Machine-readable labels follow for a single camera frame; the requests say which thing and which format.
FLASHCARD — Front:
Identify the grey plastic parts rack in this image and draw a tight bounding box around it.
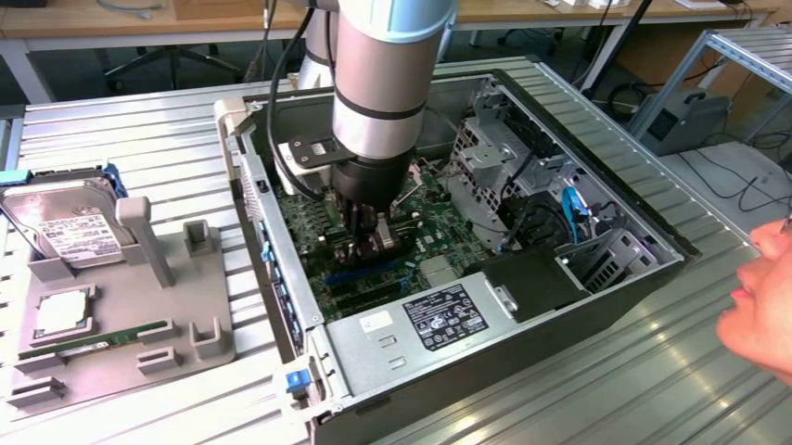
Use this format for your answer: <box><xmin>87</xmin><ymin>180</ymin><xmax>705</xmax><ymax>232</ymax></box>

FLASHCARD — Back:
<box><xmin>3</xmin><ymin>194</ymin><xmax>241</xmax><ymax>421</ymax></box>

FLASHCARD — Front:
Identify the black loose cable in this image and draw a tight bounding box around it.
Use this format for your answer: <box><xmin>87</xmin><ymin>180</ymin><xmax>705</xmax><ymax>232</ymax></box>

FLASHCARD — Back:
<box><xmin>680</xmin><ymin>150</ymin><xmax>792</xmax><ymax>214</ymax></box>

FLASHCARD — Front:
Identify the light blue cable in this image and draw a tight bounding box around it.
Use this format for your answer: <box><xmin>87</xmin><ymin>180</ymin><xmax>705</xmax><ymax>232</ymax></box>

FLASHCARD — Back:
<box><xmin>95</xmin><ymin>0</ymin><xmax>166</xmax><ymax>19</ymax></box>

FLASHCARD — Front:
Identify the black plastic fan shroud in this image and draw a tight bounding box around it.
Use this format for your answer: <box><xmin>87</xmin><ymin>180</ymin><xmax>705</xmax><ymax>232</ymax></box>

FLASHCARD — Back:
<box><xmin>481</xmin><ymin>245</ymin><xmax>593</xmax><ymax>324</ymax></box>

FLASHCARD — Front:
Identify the black office chair base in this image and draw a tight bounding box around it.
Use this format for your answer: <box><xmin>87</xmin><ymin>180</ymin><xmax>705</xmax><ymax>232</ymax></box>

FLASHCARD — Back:
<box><xmin>102</xmin><ymin>44</ymin><xmax>243</xmax><ymax>92</ymax></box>

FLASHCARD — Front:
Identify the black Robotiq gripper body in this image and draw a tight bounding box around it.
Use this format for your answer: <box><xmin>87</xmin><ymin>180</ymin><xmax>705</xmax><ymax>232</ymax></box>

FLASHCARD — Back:
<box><xmin>332</xmin><ymin>154</ymin><xmax>414</xmax><ymax>218</ymax></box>

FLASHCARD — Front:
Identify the hard drive in blue caddy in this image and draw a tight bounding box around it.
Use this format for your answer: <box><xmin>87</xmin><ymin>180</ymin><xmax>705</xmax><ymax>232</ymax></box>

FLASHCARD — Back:
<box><xmin>0</xmin><ymin>159</ymin><xmax>128</xmax><ymax>200</ymax></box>

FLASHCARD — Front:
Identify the metal socket cover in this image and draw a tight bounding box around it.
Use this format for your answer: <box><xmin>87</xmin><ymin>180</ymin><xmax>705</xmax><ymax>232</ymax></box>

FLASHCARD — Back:
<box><xmin>396</xmin><ymin>167</ymin><xmax>430</xmax><ymax>206</ymax></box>

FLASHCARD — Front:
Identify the silver perforated disk bay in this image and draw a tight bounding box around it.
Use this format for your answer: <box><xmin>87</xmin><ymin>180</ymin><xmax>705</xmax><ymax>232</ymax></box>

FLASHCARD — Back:
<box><xmin>448</xmin><ymin>115</ymin><xmax>589</xmax><ymax>251</ymax></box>

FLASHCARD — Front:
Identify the blue data wire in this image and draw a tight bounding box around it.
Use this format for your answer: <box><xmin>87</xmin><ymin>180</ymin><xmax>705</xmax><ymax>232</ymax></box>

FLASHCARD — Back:
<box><xmin>560</xmin><ymin>186</ymin><xmax>589</xmax><ymax>245</ymax></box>

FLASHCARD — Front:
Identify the long wooden desk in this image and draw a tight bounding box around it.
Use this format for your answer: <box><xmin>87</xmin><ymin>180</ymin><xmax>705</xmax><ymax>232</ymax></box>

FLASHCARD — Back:
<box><xmin>454</xmin><ymin>0</ymin><xmax>779</xmax><ymax>89</ymax></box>

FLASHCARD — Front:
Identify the open black PC case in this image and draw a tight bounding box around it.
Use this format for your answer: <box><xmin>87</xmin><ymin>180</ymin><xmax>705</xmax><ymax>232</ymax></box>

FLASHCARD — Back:
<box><xmin>213</xmin><ymin>68</ymin><xmax>704</xmax><ymax>445</ymax></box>

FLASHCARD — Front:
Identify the silver hard disk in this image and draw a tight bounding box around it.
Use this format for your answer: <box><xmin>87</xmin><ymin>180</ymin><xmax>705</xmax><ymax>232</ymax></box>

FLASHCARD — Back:
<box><xmin>0</xmin><ymin>178</ymin><xmax>142</xmax><ymax>270</ymax></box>

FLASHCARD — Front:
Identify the black expansion slot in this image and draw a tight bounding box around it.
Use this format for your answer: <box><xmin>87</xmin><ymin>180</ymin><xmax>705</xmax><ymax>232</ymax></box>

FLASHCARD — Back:
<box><xmin>333</xmin><ymin>282</ymin><xmax>404</xmax><ymax>314</ymax></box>

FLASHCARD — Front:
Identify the grey hanging cable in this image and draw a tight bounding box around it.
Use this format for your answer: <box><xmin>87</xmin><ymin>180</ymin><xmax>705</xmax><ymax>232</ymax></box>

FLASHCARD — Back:
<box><xmin>246</xmin><ymin>0</ymin><xmax>275</xmax><ymax>83</ymax></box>

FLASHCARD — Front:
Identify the black stand pole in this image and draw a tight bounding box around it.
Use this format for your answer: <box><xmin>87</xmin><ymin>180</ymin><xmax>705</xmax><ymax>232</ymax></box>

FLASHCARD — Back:
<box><xmin>581</xmin><ymin>0</ymin><xmax>655</xmax><ymax>96</ymax></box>

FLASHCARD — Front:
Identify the wooden desk with white legs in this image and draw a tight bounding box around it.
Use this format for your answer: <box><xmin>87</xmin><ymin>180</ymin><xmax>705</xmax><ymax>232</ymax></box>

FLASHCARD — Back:
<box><xmin>0</xmin><ymin>0</ymin><xmax>311</xmax><ymax>106</ymax></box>

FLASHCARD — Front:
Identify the silver chipset heatsink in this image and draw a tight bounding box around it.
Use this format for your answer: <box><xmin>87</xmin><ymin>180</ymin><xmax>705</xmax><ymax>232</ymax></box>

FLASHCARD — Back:
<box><xmin>420</xmin><ymin>257</ymin><xmax>464</xmax><ymax>285</ymax></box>

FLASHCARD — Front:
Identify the blue case latch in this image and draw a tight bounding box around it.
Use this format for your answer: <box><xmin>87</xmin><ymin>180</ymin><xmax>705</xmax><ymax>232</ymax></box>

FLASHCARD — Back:
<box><xmin>283</xmin><ymin>368</ymin><xmax>311</xmax><ymax>395</ymax></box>

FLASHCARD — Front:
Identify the aluminium frame rack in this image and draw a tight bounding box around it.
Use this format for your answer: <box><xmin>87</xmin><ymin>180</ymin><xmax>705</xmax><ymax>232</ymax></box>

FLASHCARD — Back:
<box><xmin>643</xmin><ymin>25</ymin><xmax>792</xmax><ymax>145</ymax></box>

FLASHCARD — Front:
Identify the person's head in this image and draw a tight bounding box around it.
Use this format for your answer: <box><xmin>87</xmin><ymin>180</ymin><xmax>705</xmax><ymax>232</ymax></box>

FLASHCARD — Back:
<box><xmin>715</xmin><ymin>210</ymin><xmax>792</xmax><ymax>387</ymax></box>

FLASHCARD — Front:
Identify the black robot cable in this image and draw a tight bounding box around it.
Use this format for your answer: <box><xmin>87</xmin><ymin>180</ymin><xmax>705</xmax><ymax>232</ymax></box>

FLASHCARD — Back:
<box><xmin>267</xmin><ymin>0</ymin><xmax>329</xmax><ymax>202</ymax></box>

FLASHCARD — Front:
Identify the green motherboard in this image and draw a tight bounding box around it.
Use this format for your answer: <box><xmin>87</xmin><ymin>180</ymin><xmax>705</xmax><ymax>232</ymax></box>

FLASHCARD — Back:
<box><xmin>271</xmin><ymin>157</ymin><xmax>490</xmax><ymax>325</ymax></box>

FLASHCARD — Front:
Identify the silver power supply unit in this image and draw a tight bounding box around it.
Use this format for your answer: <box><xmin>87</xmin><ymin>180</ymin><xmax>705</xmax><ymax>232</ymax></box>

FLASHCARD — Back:
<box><xmin>325</xmin><ymin>271</ymin><xmax>528</xmax><ymax>400</ymax></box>

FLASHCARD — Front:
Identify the silver CPU chip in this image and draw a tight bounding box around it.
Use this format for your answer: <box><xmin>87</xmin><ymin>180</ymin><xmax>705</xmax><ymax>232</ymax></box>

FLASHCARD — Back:
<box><xmin>34</xmin><ymin>294</ymin><xmax>92</xmax><ymax>337</ymax></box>

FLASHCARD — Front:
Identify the green RAM stick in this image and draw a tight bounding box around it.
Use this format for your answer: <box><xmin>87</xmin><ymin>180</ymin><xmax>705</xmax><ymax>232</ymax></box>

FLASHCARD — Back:
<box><xmin>18</xmin><ymin>324</ymin><xmax>157</xmax><ymax>362</ymax></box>

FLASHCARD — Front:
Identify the grey box device with handle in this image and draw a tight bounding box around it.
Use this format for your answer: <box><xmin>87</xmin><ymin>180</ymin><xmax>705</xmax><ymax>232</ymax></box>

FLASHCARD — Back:
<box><xmin>628</xmin><ymin>90</ymin><xmax>735</xmax><ymax>157</ymax></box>

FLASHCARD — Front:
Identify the wrist camera with black bracket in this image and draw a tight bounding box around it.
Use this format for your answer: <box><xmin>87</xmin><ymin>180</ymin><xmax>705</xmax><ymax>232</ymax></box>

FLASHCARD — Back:
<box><xmin>275</xmin><ymin>133</ymin><xmax>352</xmax><ymax>197</ymax></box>

